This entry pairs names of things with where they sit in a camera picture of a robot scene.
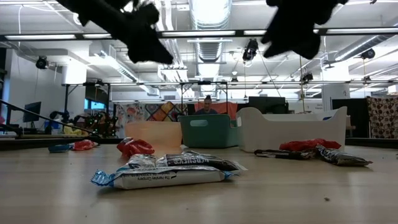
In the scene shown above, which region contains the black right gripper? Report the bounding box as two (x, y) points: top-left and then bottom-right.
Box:
(261, 0), (349, 60)

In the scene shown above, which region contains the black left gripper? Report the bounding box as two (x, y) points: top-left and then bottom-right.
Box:
(55, 0), (174, 65)

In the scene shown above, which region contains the red KitKat bar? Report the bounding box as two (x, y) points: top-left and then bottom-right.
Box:
(73, 139), (99, 152)
(116, 137), (155, 160)
(279, 138), (342, 152)

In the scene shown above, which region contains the dark Hershey's chocolate bar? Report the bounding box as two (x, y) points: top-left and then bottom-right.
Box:
(254, 149), (315, 161)
(126, 154), (158, 170)
(156, 151), (249, 172)
(314, 144), (373, 167)

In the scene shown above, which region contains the white Hershey's cookies creme bar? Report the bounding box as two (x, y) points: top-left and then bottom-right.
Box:
(90, 166), (242, 190)
(48, 143), (75, 154)

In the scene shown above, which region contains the colourful patchwork quilt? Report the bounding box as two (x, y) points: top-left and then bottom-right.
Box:
(144, 101), (189, 123)

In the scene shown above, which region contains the white floral cloth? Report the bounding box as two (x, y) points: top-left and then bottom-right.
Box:
(114, 102), (146, 138)

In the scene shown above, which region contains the black hanging panel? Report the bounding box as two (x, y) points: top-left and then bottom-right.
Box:
(85, 83), (110, 103)

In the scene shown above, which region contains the white pillar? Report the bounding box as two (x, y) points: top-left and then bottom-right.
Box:
(321, 83), (351, 110)

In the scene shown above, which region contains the teal lit screen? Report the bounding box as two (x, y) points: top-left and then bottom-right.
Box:
(83, 100), (107, 111)

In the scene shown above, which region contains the person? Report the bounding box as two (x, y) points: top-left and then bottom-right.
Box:
(195, 95), (218, 116)

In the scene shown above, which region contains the orange translucent plastic bin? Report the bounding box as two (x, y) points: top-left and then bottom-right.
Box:
(124, 121), (183, 149)

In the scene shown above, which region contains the white plastic bin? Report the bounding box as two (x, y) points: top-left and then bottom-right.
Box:
(235, 106), (348, 154)

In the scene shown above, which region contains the red hanging cloth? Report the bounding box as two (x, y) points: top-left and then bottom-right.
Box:
(194, 101), (239, 121)

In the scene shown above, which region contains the black partition panel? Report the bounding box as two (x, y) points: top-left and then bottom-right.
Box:
(331, 98), (371, 139)

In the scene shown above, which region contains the teal plastic bin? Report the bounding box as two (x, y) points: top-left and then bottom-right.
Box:
(179, 114), (239, 149)

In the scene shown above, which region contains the brown dotted curtain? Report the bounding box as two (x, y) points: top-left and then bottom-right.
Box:
(366, 95), (398, 139)

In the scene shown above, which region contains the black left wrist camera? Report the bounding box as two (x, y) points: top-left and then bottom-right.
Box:
(132, 2), (160, 30)

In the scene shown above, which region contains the round silver ventilation duct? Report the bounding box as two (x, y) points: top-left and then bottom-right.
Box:
(188, 0), (233, 63)

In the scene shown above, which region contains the black background rig frame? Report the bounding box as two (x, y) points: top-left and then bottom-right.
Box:
(62, 80), (398, 121)

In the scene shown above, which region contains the black aluminium rig frame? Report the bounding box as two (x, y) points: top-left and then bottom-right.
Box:
(0, 27), (398, 152)

